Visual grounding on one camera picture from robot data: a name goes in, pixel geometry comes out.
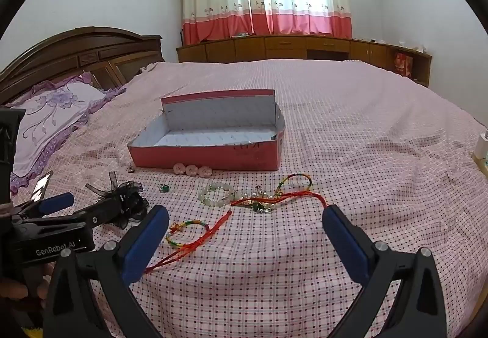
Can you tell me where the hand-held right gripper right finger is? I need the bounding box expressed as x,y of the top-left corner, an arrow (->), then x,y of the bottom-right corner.
322,204 -> 447,338

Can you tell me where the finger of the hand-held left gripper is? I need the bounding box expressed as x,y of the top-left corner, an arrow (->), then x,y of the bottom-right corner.
15,192 -> 75,218
72,191 -> 149,228

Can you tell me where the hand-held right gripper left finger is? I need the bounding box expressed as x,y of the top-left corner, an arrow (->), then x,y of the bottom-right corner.
43,204 -> 170,338

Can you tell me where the black lace hair accessory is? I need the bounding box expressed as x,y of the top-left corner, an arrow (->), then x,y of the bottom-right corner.
86,171 -> 150,230

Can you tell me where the multicolored braided red cord bracelet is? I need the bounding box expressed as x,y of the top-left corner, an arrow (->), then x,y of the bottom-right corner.
146,209 -> 233,275
231,173 -> 329,217

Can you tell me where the white bead bracelet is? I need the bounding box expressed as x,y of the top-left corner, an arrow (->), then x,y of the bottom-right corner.
198,183 -> 241,208

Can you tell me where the pearl and gold brooch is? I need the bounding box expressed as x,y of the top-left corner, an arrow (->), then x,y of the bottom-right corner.
246,187 -> 281,206

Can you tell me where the pink cardboard box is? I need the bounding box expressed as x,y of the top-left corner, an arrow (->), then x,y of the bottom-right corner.
127,89 -> 286,172

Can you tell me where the person's left hand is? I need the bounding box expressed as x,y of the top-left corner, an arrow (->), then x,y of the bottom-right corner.
0,264 -> 58,301

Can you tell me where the smartphone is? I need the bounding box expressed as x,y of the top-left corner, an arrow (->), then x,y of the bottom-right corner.
32,171 -> 54,202

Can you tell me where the purple floral pillow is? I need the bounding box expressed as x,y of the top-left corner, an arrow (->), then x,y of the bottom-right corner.
7,72 -> 127,196

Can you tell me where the gold charm with green bead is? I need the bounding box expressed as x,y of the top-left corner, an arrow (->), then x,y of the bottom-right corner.
249,201 -> 276,215

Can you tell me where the pink checkered bedsheet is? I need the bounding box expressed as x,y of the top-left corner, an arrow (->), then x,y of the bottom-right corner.
11,58 -> 488,338

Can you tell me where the dark wooden headboard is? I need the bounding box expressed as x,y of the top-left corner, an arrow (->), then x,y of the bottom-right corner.
0,26 -> 166,106

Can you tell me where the white charger plug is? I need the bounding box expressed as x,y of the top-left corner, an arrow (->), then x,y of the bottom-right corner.
473,130 -> 488,161

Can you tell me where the red gift bag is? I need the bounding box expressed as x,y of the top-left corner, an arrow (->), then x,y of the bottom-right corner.
394,52 -> 413,77

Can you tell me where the long wooden cabinet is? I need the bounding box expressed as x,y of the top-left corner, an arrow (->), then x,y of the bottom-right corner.
176,35 -> 434,89

